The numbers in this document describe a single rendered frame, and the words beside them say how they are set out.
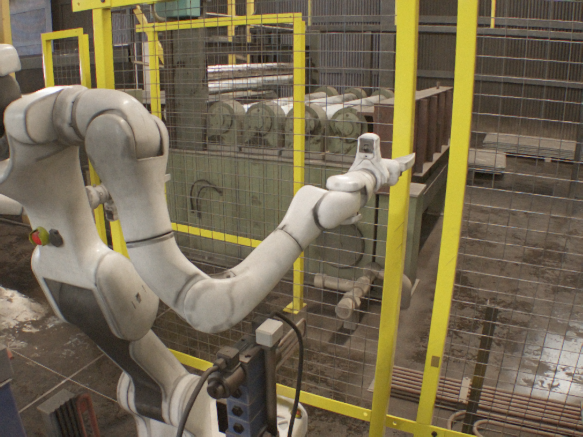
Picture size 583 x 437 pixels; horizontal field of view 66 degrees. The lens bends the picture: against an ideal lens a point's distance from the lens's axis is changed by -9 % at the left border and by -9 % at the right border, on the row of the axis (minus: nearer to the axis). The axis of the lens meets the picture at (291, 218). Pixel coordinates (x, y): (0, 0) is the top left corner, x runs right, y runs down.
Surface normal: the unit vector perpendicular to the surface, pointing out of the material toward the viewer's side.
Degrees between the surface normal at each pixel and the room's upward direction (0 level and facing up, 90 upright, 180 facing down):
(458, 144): 90
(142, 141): 88
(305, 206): 35
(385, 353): 90
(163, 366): 90
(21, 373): 0
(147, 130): 72
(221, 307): 76
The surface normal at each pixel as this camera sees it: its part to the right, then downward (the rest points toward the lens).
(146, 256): 0.04, 0.19
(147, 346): 0.94, 0.11
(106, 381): 0.00, -0.95
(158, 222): 0.76, -0.07
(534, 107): -0.44, 0.29
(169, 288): 0.35, 0.19
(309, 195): -0.41, -0.66
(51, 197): 0.55, 0.65
